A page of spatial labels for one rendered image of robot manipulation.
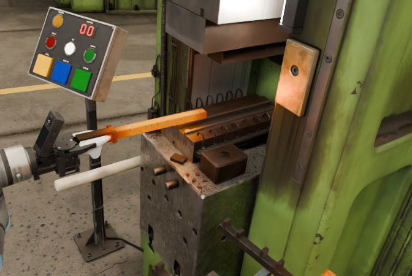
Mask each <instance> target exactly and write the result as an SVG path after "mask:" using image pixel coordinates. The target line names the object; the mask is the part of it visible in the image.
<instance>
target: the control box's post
mask: <svg viewBox="0 0 412 276"><path fill-rule="evenodd" d="M85 108H86V121H87V131H95V130H97V115H96V110H97V108H96V101H93V100H90V99H88V98H85ZM89 159H90V163H91V164H94V163H98V162H99V157H98V158H96V159H93V158H92V157H91V156H90V155H89ZM97 168H99V164H97V165H95V166H91V165H90V170H93V169H97ZM91 195H92V205H93V207H94V208H95V209H96V208H98V207H101V186H100V179H98V180H95V181H92V182H91ZM93 223H94V231H95V232H96V243H99V242H98V233H99V232H101V236H102V240H103V233H102V210H101V209H98V210H95V211H94V210H93Z"/></svg>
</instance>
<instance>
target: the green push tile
mask: <svg viewBox="0 0 412 276"><path fill-rule="evenodd" d="M92 74H93V73H91V72H88V71H85V70H83V69H80V68H76V70H75V73H74V76H73V79H72V82H71V87H72V88H75V89H77V90H80V91H82V92H85V93H86V92H87V89H88V86H89V84H90V80H91V77H92Z"/></svg>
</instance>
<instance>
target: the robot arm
mask: <svg viewBox="0 0 412 276"><path fill-rule="evenodd" d="M64 121H65V119H64V118H63V116H62V115H61V114H60V113H59V112H55V111H52V110H51V111H49V113H48V116H47V118H46V120H45V123H44V125H43V127H42V129H41V131H40V133H39V136H38V138H37V140H36V143H35V144H34V146H33V149H34V151H35V152H33V150H32V148H31V147H30V146H29V147H25V148H24V146H22V145H16V146H13V147H8V148H3V149H2V150H0V270H1V266H2V262H3V259H4V258H3V249H4V237H5V233H6V232H7V231H8V229H9V226H10V215H9V213H8V211H7V206H6V201H5V198H4V193H3V190H2V188H4V187H7V186H10V185H13V184H16V183H20V182H23V181H26V180H30V179H31V177H32V176H33V179H34V181H35V180H39V179H40V177H39V175H42V174H46V173H49V172H52V171H55V172H56V174H58V175H59V177H63V176H67V175H70V174H74V173H76V172H80V168H79V166H80V158H79V157H78V155H87V154H89V155H90V156H91V157H92V158H93V159H96V158H98V157H99V156H100V154H101V148H102V145H103V144H104V143H106V142H107V141H109V140H110V139H111V137H110V136H102V137H97V138H94V139H89V140H84V141H81V142H80V143H79V144H78V143H77V142H76V141H77V139H76V136H75V135H76V134H81V133H84V132H90V131H87V130H82V131H70V132H67V133H64V134H60V135H58V134H59V132H60V130H61V128H62V126H63V124H64ZM73 170H75V171H74V172H70V173H68V174H65V172H69V171H73Z"/></svg>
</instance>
